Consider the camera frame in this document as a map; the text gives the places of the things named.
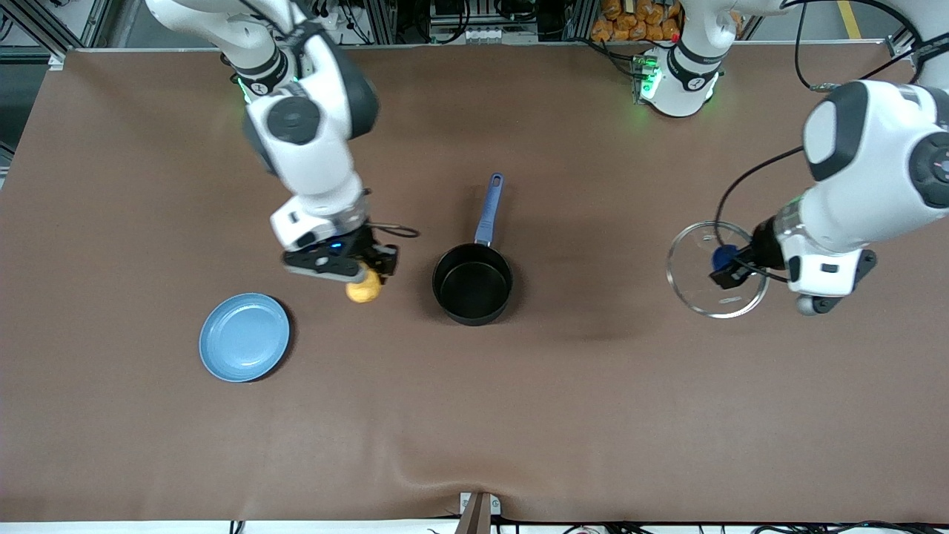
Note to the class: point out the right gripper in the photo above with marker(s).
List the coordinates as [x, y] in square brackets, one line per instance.
[366, 245]

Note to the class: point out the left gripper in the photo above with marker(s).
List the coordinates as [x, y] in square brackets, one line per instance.
[758, 251]

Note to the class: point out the glass lid blue knob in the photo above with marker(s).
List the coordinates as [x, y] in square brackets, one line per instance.
[719, 259]

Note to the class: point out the yellow potato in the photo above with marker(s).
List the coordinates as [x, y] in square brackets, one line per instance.
[363, 291]

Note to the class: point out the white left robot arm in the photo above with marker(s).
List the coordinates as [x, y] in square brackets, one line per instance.
[875, 170]

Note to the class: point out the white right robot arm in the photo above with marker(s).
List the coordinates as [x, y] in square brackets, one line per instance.
[311, 148]

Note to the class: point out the blue round plate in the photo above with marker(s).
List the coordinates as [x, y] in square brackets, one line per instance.
[245, 337]

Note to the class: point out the brown table cover mat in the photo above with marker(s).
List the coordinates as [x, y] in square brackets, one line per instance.
[593, 415]

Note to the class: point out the white power strip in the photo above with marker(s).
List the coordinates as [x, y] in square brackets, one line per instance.
[337, 18]

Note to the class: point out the white terminal strip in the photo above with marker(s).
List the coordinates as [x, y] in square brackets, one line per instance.
[500, 35]

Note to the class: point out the bag of orange items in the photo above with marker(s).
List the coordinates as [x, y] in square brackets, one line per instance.
[630, 22]

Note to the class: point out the aluminium frame corner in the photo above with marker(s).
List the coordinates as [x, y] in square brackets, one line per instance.
[901, 48]
[74, 22]

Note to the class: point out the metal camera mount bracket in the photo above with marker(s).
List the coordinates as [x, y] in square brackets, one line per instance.
[478, 517]

